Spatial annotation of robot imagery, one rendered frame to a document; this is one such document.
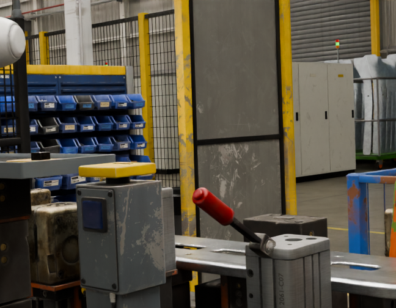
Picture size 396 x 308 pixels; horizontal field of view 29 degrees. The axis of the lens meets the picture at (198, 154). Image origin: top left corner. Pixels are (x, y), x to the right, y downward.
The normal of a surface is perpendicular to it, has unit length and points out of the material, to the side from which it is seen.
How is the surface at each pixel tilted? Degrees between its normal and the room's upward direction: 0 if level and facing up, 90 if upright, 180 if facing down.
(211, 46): 91
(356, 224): 90
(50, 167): 90
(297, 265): 90
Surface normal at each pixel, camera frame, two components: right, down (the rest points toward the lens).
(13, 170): -0.66, 0.07
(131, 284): 0.75, 0.00
